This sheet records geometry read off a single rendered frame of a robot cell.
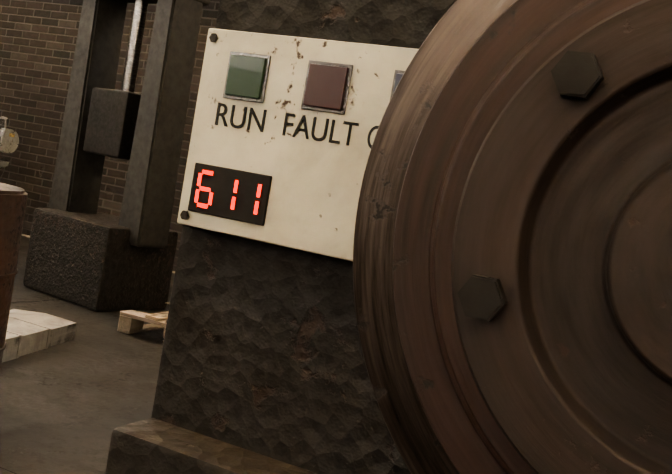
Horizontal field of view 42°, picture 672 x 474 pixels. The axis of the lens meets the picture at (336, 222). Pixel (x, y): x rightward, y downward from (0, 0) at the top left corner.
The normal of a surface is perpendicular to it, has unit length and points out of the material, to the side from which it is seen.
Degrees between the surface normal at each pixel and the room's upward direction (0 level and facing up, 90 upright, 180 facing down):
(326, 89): 90
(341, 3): 90
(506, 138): 90
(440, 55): 90
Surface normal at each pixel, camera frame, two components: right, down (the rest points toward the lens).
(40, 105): -0.43, -0.03
